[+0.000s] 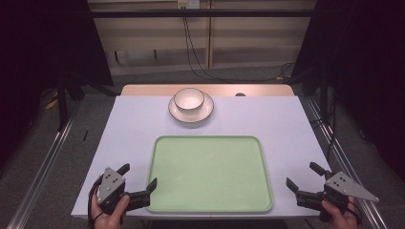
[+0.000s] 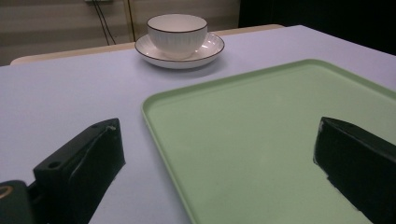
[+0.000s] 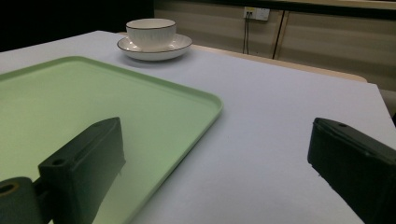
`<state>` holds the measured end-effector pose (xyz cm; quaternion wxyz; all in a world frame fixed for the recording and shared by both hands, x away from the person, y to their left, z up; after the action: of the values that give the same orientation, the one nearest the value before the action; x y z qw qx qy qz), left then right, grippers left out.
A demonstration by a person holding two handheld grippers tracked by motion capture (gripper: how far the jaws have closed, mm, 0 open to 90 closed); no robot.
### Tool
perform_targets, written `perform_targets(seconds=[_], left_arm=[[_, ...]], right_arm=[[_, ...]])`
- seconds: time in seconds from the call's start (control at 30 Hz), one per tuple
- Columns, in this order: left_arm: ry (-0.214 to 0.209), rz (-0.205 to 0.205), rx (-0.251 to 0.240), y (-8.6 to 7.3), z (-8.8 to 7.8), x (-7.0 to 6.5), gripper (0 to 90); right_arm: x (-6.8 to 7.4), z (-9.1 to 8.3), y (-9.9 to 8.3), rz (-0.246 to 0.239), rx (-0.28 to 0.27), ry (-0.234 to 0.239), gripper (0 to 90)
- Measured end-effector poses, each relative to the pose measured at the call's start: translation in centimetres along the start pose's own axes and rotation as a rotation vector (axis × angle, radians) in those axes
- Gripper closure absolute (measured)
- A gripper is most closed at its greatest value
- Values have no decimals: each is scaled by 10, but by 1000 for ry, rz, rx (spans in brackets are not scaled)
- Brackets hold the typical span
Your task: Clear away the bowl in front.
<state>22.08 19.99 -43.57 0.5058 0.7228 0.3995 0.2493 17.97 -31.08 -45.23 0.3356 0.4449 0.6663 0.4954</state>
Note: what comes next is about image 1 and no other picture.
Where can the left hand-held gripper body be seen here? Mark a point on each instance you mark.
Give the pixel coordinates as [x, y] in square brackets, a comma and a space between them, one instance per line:
[111, 189]

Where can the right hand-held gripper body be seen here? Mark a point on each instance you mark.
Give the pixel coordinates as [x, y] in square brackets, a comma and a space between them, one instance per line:
[337, 191]

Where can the light green tray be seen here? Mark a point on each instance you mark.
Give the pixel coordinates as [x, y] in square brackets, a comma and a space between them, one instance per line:
[210, 173]

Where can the white saucer plate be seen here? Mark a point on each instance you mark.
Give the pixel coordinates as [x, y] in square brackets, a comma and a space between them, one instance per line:
[191, 116]

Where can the white bowl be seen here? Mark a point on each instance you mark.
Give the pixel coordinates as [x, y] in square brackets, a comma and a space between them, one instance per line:
[189, 99]

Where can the person's left hand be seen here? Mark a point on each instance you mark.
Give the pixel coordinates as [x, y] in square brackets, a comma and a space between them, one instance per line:
[110, 215]

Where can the person's right hand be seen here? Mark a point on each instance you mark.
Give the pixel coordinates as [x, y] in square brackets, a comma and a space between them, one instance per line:
[339, 218]

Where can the white table mat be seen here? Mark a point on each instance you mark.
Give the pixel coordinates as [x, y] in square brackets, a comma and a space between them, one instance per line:
[133, 127]

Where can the black metal stand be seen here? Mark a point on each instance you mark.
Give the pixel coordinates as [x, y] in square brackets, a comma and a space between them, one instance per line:
[62, 101]
[323, 95]

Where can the right black curtain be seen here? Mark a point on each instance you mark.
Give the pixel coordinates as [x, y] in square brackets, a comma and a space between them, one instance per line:
[363, 70]

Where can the black curtain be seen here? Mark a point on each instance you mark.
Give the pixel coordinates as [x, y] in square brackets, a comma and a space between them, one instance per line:
[41, 57]
[363, 70]

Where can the left black curtain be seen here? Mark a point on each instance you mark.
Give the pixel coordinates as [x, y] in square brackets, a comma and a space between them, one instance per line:
[41, 57]

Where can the black horizontal bar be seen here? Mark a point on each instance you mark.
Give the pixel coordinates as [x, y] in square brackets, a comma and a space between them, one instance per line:
[200, 13]

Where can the right aluminium rail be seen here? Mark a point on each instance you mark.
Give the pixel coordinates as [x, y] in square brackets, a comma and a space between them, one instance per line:
[347, 159]

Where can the aluminium rail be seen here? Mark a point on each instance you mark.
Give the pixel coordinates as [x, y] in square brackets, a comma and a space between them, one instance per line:
[41, 171]
[347, 159]

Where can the left aluminium rail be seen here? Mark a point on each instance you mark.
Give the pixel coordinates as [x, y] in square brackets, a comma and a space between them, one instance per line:
[41, 171]

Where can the white wall socket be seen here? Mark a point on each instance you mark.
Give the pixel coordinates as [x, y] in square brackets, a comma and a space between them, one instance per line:
[187, 3]

